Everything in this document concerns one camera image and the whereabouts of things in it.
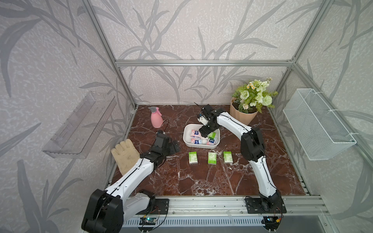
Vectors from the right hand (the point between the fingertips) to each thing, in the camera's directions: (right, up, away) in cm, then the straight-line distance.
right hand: (206, 130), depth 99 cm
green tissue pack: (+13, -15, -10) cm, 22 cm away
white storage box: (0, -8, -4) cm, 9 cm away
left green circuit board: (-31, -42, -28) cm, 60 cm away
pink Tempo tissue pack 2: (-7, -7, -3) cm, 10 cm away
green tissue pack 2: (+3, -16, -10) cm, 20 cm away
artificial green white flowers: (+28, +23, -13) cm, 38 cm away
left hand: (-21, -8, -13) cm, 26 cm away
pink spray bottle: (-35, +8, +2) cm, 36 cm away
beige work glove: (-52, -15, -7) cm, 55 cm away
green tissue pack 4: (+4, -4, -4) cm, 7 cm away
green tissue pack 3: (-9, -16, -10) cm, 21 cm away
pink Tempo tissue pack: (-7, -2, 0) cm, 8 cm away
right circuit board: (+31, -44, -27) cm, 60 cm away
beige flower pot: (+26, +8, -3) cm, 27 cm away
